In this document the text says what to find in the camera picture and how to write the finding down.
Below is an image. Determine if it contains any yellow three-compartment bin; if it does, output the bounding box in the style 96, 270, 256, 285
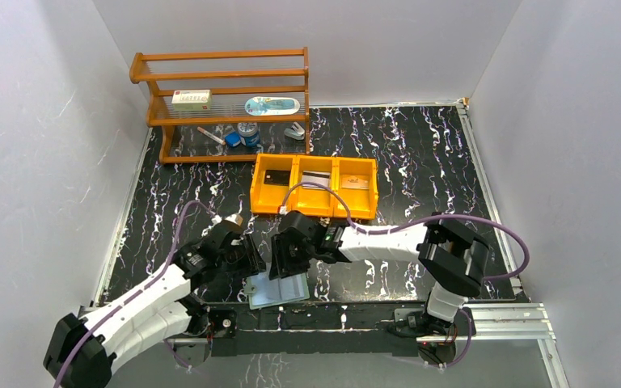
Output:
250, 154, 379, 220

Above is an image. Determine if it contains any orange wooden shelf rack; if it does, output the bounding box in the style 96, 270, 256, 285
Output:
129, 47, 311, 164

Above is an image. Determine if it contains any black VIP card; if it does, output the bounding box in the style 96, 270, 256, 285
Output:
263, 170, 291, 187

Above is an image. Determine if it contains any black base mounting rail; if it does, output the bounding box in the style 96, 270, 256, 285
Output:
158, 301, 478, 359

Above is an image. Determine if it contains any green card holder wallet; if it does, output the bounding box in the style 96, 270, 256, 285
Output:
243, 272, 310, 310

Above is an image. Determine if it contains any bronze card in bin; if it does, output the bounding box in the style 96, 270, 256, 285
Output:
340, 175, 370, 190

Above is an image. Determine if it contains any white marker pen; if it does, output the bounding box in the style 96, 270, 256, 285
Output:
196, 126, 226, 145

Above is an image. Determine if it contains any blue white jar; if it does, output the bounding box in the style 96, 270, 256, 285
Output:
237, 122, 260, 148

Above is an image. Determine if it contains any white red box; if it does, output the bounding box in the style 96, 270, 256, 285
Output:
171, 90, 212, 112

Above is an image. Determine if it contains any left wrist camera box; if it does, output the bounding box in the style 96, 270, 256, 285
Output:
223, 213, 243, 226

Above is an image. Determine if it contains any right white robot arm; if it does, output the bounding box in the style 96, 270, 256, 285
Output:
268, 211, 490, 323

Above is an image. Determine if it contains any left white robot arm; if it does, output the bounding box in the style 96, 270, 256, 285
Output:
43, 214, 265, 387

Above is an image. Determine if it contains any blue blister pack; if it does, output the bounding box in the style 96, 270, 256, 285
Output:
244, 96, 301, 116

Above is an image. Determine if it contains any small blue block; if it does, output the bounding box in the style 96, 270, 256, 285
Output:
224, 132, 241, 148

